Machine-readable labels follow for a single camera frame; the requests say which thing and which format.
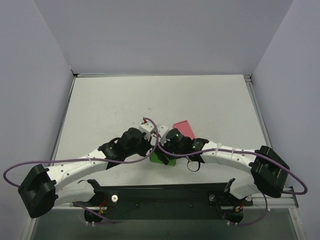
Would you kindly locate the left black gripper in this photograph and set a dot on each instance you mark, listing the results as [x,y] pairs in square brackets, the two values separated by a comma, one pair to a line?
[146,148]

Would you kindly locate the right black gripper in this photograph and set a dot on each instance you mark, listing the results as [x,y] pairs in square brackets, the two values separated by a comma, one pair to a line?
[162,148]

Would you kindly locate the green paper box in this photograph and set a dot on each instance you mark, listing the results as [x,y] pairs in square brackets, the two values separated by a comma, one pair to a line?
[160,157]

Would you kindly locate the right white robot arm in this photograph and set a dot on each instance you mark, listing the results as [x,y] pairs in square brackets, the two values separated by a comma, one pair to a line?
[267,170]

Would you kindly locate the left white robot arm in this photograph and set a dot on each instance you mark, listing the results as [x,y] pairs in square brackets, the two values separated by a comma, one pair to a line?
[46,187]

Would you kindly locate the pink paper box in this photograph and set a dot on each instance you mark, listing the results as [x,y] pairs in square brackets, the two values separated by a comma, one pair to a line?
[185,129]

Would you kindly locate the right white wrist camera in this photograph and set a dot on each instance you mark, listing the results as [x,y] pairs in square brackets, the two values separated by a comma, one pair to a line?
[162,132]

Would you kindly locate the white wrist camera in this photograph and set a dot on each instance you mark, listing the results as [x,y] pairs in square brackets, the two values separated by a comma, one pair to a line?
[162,132]
[147,128]

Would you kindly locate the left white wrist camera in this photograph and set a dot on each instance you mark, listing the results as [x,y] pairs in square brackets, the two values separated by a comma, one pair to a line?
[147,128]

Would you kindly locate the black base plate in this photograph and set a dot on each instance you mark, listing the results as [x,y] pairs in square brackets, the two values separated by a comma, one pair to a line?
[196,201]

